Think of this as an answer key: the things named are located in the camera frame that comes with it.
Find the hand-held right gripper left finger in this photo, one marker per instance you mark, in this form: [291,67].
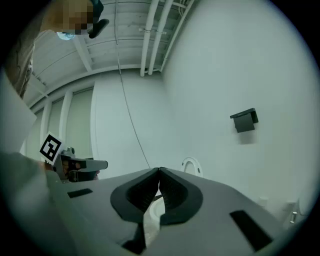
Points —
[100,212]

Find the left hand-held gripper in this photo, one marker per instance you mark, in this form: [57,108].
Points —
[51,148]

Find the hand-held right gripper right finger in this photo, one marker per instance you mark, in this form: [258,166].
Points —
[215,200]

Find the person's left forearm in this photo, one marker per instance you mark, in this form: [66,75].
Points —
[44,165]

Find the white toilet bowl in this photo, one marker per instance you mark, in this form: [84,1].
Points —
[156,211]

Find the black wall-mounted box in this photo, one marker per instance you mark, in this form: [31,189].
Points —
[243,122]

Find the person's left hand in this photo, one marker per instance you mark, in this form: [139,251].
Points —
[78,165]

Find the white ceramic fixture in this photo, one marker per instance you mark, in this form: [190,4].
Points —
[291,206]

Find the small chrome knob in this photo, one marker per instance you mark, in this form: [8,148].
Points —
[293,214]

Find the grey-brown printed t-shirt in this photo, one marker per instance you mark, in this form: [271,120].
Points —
[21,65]

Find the blue face mask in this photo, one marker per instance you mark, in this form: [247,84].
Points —
[65,35]

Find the white ceiling pipe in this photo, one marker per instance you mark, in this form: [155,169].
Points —
[157,37]
[147,37]
[175,35]

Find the person's head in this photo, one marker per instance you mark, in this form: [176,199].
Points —
[67,15]

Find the black head-worn camera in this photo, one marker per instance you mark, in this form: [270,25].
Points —
[98,26]

